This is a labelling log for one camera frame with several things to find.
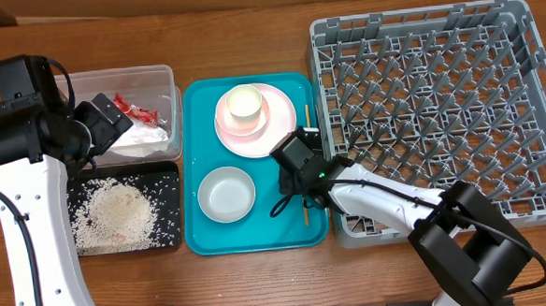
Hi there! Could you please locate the white napkin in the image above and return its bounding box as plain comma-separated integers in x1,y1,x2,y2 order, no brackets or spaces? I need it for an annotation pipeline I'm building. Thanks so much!
109,117,169,157

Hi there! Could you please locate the red snack wrapper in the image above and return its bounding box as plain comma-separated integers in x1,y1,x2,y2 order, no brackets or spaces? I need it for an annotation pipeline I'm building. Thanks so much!
113,93,159,127

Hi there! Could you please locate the grey bowl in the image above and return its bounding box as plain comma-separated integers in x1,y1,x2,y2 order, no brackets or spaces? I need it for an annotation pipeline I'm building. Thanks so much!
197,167,256,224

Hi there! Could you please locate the white rice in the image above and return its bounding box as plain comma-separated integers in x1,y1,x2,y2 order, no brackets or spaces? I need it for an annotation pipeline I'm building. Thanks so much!
67,172,181,256

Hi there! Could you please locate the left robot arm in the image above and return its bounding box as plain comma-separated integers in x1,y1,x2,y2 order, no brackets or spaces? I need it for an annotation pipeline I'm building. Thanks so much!
0,94,132,306

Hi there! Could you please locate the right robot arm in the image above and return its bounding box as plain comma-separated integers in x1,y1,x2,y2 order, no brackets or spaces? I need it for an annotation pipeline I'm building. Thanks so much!
270,127,536,306

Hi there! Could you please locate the large pink plate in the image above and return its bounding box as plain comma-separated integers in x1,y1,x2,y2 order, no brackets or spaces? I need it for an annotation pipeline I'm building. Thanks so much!
214,82,296,159

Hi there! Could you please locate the clear plastic storage bin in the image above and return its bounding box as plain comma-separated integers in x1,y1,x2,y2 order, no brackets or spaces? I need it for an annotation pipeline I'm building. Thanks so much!
68,65,183,167

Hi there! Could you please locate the black plastic tray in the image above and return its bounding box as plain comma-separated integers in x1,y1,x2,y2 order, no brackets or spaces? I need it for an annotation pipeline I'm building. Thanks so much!
65,160,184,257

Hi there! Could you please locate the white cup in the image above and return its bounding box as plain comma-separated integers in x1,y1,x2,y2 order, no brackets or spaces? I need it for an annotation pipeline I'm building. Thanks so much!
225,84,263,122

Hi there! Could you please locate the small pink plate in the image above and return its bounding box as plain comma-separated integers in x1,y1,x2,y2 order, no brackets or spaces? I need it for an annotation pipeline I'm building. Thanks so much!
215,93,270,137

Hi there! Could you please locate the grey plastic dish rack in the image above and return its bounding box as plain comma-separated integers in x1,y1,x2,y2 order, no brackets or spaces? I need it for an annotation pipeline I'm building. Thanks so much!
309,0,546,227

